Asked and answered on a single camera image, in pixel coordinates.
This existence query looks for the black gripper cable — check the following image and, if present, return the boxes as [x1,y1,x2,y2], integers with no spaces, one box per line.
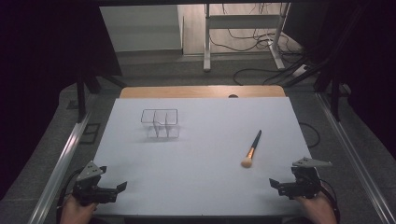
[318,177,341,223]
[56,167,86,218]

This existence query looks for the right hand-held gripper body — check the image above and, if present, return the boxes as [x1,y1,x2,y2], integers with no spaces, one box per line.
[277,157,333,201]

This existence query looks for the white metal desk frame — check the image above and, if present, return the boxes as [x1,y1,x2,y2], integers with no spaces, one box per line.
[203,3,292,73]

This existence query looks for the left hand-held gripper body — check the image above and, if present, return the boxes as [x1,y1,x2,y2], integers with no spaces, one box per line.
[72,160,119,207]

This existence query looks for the white power strip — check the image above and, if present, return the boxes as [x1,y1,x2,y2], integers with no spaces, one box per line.
[291,63,310,79]

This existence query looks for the wooden table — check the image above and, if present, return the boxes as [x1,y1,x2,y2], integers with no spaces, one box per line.
[119,85,287,100]

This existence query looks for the dark curtain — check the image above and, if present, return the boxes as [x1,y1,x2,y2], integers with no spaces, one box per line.
[281,0,396,161]
[0,0,123,201]

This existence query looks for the black floor plate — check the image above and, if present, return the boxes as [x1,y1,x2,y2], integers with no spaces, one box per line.
[78,122,102,146]

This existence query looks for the person's left hand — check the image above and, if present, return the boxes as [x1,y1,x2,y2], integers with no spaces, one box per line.
[59,194,99,224]

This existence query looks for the makeup brush with black handle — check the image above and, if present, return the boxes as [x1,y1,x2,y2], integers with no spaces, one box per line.
[240,129,262,169]

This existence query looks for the white table cover sheet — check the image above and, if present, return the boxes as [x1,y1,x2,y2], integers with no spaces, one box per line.
[92,96,313,217]

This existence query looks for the black metal stand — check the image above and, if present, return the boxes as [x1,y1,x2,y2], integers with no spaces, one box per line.
[75,70,128,124]
[281,6,368,123]

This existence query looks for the white panel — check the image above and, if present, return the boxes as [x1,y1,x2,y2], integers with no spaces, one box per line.
[99,4,185,53]

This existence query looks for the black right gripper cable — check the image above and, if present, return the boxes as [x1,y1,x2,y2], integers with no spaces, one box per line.
[318,177,341,223]

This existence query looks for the person's right hand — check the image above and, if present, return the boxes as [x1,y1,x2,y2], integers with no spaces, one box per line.
[293,182,339,224]

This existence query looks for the tangled black floor cables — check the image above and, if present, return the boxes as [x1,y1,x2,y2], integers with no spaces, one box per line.
[207,3,304,63]

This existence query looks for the aluminium rail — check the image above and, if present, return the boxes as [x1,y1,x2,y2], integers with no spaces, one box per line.
[315,92,396,224]
[27,111,94,224]

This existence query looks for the long black floor cable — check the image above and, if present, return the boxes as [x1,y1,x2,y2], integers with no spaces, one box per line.
[233,61,309,87]

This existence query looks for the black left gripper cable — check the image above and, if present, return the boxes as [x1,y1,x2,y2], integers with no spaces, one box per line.
[56,167,86,218]

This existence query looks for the clear acrylic organizer box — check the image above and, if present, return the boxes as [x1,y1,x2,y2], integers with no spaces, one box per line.
[140,108,181,140]

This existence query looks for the black floor cable loop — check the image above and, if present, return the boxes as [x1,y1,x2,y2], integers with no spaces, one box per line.
[298,121,321,149]

